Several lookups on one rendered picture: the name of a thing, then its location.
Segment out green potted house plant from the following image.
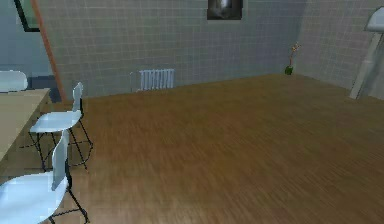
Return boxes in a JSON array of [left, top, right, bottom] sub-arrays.
[[284, 42, 301, 76]]

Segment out white pedestal sink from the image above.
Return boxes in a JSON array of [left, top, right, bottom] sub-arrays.
[[348, 6, 384, 101]]

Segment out beige wooden table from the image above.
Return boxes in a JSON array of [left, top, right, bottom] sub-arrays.
[[0, 88, 51, 162]]

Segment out white wall radiator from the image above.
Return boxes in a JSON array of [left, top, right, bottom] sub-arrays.
[[138, 68, 176, 92]]

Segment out dark framed wall picture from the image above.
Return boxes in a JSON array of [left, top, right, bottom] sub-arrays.
[[206, 0, 244, 21]]

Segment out orange wooden door frame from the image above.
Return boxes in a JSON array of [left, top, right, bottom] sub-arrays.
[[30, 0, 68, 101]]

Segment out black framed wall picture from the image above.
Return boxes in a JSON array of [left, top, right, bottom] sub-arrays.
[[13, 0, 41, 33]]

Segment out white chair with black legs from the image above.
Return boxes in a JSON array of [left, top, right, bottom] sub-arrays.
[[0, 70, 29, 93], [19, 82, 94, 172], [0, 129, 91, 224]]

